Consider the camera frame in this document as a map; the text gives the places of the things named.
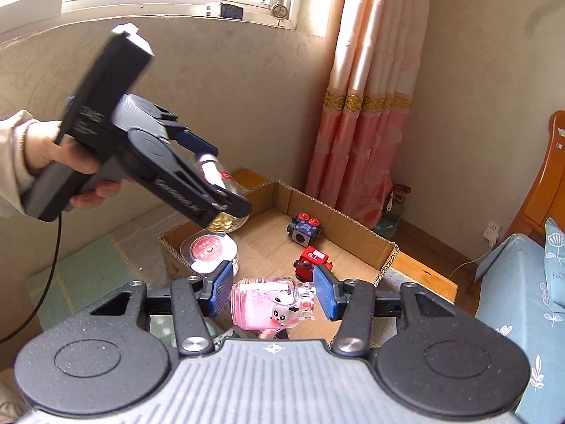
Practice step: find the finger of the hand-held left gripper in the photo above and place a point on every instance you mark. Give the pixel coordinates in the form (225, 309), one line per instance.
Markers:
(194, 198)
(194, 143)

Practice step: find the round clear red label container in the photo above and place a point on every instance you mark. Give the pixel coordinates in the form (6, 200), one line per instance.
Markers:
(209, 251)

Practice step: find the red toy train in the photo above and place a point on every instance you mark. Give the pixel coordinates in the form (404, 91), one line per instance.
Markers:
(311, 260)

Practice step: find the blue floral pillow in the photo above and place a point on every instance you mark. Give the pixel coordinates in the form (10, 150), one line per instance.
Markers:
(555, 256)

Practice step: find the white wall socket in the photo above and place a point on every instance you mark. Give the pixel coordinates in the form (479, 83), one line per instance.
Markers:
(493, 232)

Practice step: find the wooden bed headboard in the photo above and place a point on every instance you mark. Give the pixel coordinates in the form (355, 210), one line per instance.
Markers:
(543, 185)

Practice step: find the wooden side table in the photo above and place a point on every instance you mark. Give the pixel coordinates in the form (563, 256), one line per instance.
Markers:
(423, 276)

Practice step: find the small black box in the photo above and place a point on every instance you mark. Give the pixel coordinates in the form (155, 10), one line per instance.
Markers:
(227, 9)

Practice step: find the person's left hand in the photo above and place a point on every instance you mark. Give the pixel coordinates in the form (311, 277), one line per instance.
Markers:
(48, 150)

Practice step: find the cardboard box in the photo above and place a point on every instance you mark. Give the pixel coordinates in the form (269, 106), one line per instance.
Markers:
(265, 247)

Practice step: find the person's left forearm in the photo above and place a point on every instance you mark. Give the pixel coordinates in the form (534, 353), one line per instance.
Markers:
(13, 163)

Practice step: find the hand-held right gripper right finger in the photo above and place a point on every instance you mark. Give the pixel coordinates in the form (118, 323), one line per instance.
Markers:
(326, 293)

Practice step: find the blue floral bed sheet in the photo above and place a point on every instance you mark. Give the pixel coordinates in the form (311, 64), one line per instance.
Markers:
(521, 318)

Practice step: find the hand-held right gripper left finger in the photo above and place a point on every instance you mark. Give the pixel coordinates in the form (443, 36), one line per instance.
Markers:
(220, 287)

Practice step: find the pink curtain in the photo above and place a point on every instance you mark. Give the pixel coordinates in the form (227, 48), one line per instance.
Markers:
(375, 75)

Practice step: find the small round clock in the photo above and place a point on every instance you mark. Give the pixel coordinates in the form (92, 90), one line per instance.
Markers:
(279, 11)

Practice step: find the clear bottle of gold capsules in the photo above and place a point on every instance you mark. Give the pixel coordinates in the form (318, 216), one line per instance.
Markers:
(229, 225)

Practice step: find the dark block red studs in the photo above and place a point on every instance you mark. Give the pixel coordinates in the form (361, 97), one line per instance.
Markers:
(304, 229)

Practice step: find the small dark bag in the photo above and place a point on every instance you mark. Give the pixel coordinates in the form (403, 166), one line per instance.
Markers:
(395, 210)

